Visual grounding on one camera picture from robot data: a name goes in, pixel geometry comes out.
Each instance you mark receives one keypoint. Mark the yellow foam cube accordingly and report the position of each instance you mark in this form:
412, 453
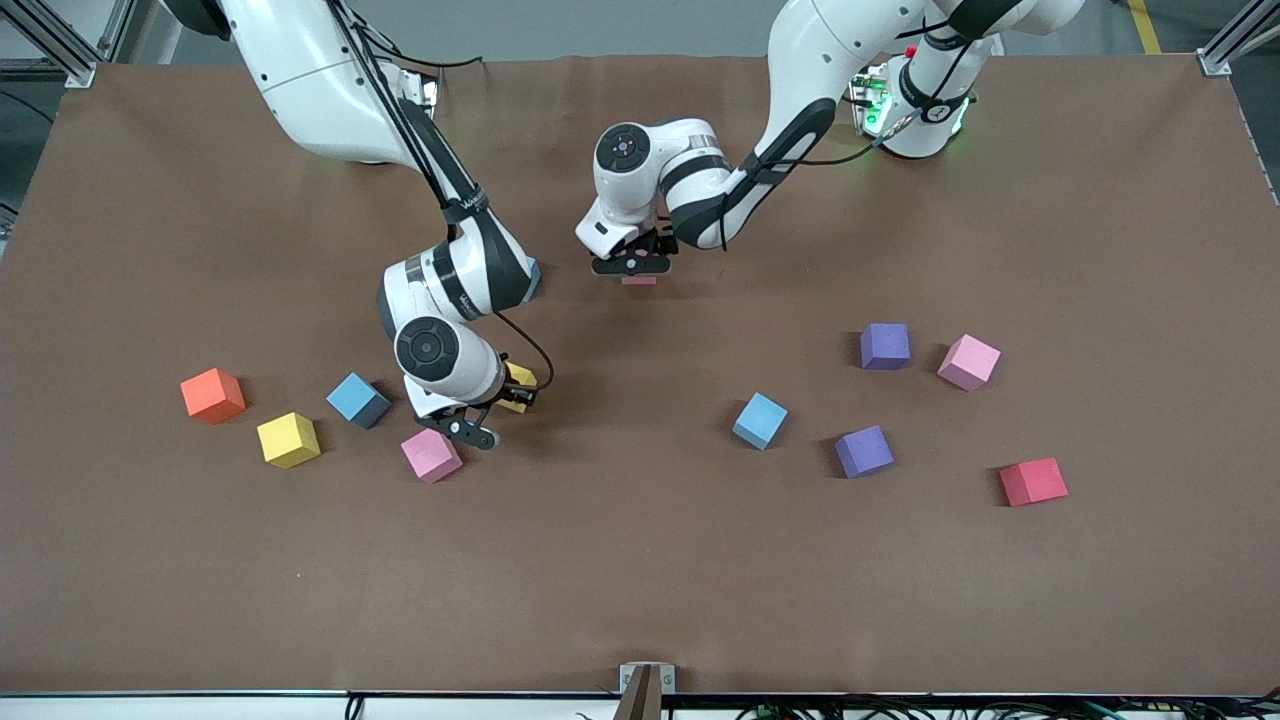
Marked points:
288, 440
522, 373

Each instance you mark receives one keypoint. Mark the purple foam cube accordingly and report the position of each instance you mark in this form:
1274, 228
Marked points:
885, 345
864, 451

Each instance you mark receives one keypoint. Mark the blue foam cube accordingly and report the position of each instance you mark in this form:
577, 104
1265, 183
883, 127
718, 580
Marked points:
536, 280
760, 420
356, 400

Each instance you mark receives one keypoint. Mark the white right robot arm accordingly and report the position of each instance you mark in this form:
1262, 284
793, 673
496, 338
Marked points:
300, 80

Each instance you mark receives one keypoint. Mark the grey camera pole bracket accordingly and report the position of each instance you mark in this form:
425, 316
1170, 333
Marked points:
648, 680

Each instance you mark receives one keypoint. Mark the aluminium frame profile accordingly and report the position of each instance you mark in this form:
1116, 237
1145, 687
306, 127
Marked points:
1215, 63
80, 73

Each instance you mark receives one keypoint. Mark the red foam cube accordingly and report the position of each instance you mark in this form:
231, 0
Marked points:
1033, 482

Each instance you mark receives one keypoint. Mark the large table cover mat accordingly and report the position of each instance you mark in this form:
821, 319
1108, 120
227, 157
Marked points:
640, 560

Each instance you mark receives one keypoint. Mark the yellow floor tape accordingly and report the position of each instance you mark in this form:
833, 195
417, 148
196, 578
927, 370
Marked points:
1145, 28

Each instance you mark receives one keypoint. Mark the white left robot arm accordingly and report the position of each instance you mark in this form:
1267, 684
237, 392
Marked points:
820, 70

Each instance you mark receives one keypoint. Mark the orange foam cube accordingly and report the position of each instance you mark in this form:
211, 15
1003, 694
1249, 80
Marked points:
212, 395

